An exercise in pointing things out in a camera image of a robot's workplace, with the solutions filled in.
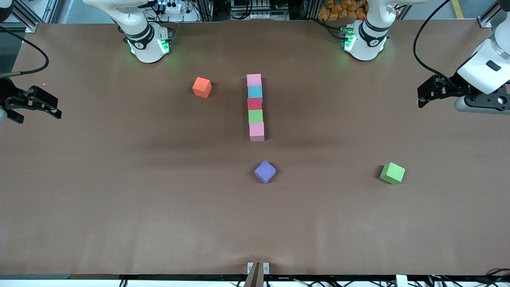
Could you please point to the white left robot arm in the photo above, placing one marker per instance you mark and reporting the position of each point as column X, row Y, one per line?
column 370, row 36

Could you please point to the purple foam cube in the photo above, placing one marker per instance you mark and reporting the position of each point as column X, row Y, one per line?
column 265, row 171

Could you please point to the white label tag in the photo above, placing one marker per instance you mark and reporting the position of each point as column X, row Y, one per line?
column 401, row 281

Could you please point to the aluminium frame profile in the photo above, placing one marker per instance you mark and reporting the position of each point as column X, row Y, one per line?
column 31, row 27
column 483, row 22

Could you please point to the brown table cover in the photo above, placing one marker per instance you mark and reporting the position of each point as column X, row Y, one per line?
column 119, row 219

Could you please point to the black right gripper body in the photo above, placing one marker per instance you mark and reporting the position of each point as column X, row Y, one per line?
column 7, row 95

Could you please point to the orange foam cube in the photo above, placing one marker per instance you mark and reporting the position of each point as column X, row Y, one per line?
column 202, row 87

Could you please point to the green foam cube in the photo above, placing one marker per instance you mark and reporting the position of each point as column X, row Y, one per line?
column 392, row 172
column 255, row 116

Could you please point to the metal table edge bracket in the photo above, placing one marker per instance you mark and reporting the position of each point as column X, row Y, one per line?
column 258, row 275

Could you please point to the red foam cube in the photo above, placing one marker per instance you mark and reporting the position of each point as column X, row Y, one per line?
column 254, row 103

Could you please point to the white power strip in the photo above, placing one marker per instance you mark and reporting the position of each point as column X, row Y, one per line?
column 173, row 7

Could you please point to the pink foam cube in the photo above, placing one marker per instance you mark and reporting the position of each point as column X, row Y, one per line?
column 254, row 79
column 257, row 130

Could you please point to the blue foam cube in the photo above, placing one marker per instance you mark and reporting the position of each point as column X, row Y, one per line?
column 255, row 91

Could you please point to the bag of oranges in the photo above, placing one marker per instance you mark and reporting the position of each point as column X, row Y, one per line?
column 338, row 10

